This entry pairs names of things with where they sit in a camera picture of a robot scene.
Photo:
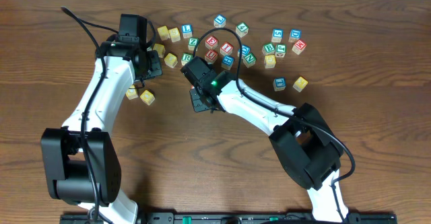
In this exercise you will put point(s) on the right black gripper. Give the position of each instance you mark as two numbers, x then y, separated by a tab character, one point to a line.
198	105

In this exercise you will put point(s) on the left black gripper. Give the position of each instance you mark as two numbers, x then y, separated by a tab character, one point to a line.
156	65

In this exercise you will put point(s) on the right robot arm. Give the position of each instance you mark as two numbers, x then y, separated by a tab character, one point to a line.
306	148

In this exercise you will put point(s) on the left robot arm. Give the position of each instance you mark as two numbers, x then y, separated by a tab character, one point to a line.
80	163

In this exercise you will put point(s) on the yellow block beside R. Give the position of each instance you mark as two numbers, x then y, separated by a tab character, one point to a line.
170	60

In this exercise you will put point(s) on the yellow block beside L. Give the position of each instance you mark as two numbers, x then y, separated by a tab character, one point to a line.
160	49

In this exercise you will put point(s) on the yellow block lower right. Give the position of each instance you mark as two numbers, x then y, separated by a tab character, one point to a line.
147	97

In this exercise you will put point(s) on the yellow block lower middle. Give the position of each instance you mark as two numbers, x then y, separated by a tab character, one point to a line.
132	92

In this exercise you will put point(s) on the green R block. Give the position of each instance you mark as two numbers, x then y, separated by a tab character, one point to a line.
185	58

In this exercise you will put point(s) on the yellow block top left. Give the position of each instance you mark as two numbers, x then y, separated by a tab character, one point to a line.
163	33

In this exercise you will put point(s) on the red U block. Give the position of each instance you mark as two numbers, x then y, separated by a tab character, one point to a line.
211	56

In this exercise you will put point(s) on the blue H block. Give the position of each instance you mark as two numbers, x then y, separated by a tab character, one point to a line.
227	62

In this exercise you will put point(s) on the green Z block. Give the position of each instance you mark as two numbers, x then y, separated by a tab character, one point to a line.
192	43

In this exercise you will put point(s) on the blue L block left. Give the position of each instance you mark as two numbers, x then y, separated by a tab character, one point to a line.
187	30

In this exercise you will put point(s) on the blue l block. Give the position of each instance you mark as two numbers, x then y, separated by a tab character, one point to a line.
219	21
187	30

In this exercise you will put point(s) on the red I block centre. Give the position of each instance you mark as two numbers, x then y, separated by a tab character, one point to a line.
226	49

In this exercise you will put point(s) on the red E block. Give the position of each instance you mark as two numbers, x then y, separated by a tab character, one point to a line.
211	42

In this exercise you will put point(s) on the green N block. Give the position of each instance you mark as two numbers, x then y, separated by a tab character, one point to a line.
249	60

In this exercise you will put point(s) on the blue D block centre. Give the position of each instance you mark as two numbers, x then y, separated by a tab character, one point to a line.
245	50

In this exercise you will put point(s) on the blue d block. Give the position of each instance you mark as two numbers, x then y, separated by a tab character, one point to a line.
294	35
245	50

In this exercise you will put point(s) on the yellow block near I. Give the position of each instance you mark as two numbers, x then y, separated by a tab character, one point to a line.
270	61

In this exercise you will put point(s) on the blue T block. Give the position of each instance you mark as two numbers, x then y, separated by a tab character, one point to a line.
279	84

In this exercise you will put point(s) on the green 4 block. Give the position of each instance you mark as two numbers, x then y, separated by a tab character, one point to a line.
242	29

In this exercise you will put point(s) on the blue L block top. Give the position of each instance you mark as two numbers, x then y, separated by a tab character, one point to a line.
219	21

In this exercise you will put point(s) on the green B block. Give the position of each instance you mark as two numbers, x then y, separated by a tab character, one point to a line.
268	49

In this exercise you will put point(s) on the green J block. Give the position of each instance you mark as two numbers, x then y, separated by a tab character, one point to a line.
280	50

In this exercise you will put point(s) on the yellow block far right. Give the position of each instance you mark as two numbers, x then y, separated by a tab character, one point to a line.
300	84

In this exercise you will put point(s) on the blue D block right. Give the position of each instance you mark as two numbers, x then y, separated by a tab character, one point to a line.
294	35

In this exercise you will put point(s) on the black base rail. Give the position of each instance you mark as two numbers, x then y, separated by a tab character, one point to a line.
289	218

